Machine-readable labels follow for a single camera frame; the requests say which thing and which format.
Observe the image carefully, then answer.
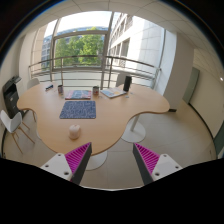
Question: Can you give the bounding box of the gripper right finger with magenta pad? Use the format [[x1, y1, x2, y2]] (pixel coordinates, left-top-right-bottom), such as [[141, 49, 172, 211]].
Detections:
[[133, 143, 182, 185]]

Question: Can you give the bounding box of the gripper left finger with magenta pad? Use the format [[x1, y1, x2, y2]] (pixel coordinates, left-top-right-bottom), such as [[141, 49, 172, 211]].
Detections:
[[41, 143, 92, 185]]

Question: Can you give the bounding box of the white computer mouse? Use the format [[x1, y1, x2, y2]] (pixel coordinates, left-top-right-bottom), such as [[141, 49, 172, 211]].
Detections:
[[69, 125, 81, 140]]

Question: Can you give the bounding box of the blue speckled mouse pad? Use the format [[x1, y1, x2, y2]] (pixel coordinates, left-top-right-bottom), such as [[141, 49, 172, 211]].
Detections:
[[59, 101, 96, 119]]

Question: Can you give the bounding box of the wooden curved table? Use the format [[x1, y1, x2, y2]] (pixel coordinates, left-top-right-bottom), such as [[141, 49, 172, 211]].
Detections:
[[16, 81, 171, 172]]

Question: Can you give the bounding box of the pink and blue book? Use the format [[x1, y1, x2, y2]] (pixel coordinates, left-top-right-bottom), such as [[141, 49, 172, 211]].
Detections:
[[65, 90, 91, 100]]

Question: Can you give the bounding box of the white chair with wooden legs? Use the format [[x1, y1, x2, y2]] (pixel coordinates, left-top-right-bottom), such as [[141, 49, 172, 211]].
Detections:
[[0, 110, 34, 151]]

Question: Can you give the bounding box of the dark mug left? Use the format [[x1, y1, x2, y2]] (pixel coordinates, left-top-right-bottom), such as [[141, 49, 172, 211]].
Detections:
[[57, 85, 64, 95]]

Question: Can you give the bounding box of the dark mug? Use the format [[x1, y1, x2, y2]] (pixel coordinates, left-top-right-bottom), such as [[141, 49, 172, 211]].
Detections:
[[93, 86, 99, 96], [57, 85, 64, 95]]

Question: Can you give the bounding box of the dark mug centre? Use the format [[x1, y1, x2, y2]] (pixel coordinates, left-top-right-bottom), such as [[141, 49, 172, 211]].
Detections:
[[93, 86, 99, 96]]

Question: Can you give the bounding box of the small dark remote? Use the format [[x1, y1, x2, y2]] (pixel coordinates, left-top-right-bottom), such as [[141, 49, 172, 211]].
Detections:
[[45, 84, 54, 91]]

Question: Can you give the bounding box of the open light blue magazine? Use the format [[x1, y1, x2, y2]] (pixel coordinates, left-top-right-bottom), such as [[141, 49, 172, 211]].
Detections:
[[101, 87, 126, 98]]

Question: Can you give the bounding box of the black printer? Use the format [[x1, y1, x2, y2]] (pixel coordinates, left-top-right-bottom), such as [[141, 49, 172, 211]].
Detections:
[[2, 76, 22, 118]]

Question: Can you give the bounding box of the black cylindrical speaker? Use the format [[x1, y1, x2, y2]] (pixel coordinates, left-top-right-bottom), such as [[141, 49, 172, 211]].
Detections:
[[123, 76, 132, 92]]

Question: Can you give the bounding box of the white chair behind table left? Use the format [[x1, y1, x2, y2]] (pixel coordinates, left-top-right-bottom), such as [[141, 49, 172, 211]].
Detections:
[[27, 78, 40, 89]]

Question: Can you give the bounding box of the white chair behind table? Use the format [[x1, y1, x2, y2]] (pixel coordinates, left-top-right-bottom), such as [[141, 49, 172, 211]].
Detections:
[[27, 78, 40, 89], [116, 73, 126, 87]]

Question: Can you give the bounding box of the white chair behind table right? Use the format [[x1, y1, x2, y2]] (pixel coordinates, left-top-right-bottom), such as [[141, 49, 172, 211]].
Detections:
[[116, 73, 126, 87]]

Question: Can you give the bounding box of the green door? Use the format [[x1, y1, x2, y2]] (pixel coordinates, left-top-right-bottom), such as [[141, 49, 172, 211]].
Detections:
[[183, 68, 200, 103]]

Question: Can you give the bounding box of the metal balcony railing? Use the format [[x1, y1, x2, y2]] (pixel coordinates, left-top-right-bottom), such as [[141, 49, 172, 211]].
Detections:
[[29, 55, 160, 89]]

